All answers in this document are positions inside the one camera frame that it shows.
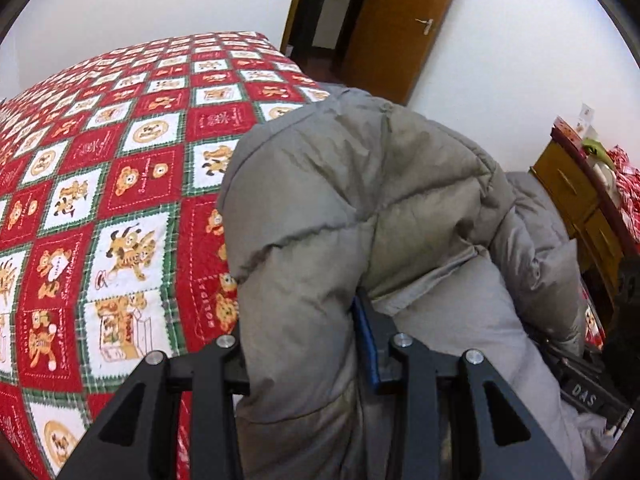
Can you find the brown wooden door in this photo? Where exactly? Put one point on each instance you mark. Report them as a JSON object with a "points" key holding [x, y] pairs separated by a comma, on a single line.
{"points": [[390, 50]]}

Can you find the grey puffer jacket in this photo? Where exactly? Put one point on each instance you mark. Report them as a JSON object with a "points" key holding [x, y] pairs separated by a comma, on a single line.
{"points": [[375, 185]]}

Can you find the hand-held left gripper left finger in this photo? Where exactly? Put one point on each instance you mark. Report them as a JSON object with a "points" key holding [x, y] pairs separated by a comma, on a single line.
{"points": [[227, 365]]}

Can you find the green cloth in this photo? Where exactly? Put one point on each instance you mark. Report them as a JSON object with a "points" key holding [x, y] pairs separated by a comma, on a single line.
{"points": [[594, 146]]}

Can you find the red and white card box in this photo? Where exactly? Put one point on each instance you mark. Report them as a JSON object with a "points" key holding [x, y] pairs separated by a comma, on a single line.
{"points": [[575, 122]]}

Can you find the red patterned bag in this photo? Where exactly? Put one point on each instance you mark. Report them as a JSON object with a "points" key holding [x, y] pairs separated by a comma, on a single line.
{"points": [[627, 185]]}

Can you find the brown wooden door frame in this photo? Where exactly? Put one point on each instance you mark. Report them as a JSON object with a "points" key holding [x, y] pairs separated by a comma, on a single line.
{"points": [[295, 20]]}

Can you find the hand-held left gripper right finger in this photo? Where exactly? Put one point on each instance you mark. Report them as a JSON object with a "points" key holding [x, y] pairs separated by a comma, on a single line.
{"points": [[364, 345]]}

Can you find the red checkered printed blanket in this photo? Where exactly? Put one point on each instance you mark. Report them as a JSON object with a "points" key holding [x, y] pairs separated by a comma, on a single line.
{"points": [[125, 185]]}

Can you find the yellow wooden cabinet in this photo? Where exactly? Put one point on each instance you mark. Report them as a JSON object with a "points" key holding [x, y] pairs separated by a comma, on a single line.
{"points": [[575, 200]]}

